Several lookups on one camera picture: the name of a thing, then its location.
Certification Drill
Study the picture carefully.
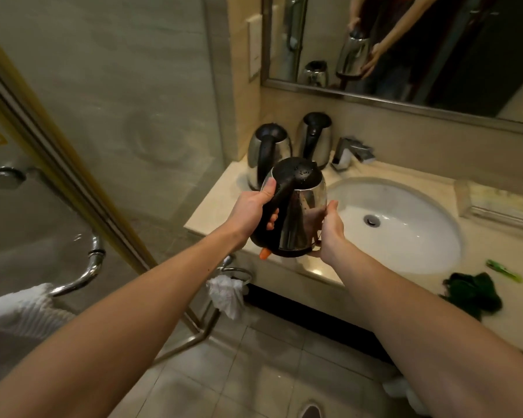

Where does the person's left hand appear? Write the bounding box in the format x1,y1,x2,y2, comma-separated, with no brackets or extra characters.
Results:
226,177,280,247

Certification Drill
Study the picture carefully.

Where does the person's right hand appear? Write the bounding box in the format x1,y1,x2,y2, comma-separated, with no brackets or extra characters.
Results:
310,201,346,266

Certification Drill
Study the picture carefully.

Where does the steel electric kettle orange switch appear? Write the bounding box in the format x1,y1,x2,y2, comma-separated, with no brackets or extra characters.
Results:
249,157,327,260

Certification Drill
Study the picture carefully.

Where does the person's right forearm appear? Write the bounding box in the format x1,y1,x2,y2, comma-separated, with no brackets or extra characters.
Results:
320,241,523,418

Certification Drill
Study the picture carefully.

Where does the person's left forearm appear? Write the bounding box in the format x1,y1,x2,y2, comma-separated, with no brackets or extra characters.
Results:
0,221,250,418

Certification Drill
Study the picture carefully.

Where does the chrome sink faucet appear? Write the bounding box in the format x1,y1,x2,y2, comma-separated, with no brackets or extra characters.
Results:
331,137,376,172

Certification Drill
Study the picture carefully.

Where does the white oval sink basin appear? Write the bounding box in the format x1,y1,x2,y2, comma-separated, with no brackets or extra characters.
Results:
326,177,463,275

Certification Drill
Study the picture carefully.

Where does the white crumpled cloth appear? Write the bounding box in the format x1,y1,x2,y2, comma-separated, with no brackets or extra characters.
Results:
206,274,249,321

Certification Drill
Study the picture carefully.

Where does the dark green cloth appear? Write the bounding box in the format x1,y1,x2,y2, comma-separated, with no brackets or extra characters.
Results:
439,272,503,321

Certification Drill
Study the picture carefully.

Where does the clear tissue box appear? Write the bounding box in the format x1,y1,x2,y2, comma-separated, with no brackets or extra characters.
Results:
453,179,523,234

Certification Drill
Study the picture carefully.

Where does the glass shower door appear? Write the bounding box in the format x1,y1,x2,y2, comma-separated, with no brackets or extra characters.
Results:
0,0,227,366

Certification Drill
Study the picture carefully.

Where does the green plastic packet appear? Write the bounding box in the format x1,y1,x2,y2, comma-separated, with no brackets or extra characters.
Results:
486,259,523,284

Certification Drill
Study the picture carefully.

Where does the person's shoe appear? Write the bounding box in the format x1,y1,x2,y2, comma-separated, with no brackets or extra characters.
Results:
297,401,326,418

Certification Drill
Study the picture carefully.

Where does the chrome door knob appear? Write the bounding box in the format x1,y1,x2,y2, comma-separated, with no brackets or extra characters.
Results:
0,166,28,190

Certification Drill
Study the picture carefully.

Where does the white towel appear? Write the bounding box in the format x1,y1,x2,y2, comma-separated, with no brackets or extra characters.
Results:
0,283,77,340

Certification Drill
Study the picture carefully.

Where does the steel electric kettle black handle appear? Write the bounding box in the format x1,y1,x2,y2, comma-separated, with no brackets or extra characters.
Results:
246,123,293,191
294,111,333,170

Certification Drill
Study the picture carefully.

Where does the chrome towel ring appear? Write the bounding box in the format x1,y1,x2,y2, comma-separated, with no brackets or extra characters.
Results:
216,255,254,287

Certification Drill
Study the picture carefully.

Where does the white wall switch plate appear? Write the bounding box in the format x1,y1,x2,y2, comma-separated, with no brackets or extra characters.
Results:
246,15,262,82

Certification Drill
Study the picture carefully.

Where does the framed wall mirror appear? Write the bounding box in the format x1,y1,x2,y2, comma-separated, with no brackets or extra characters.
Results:
260,0,523,137

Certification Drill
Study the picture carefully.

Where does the chrome shower door handle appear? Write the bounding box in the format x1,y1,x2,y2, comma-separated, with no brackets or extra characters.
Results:
49,233,106,298

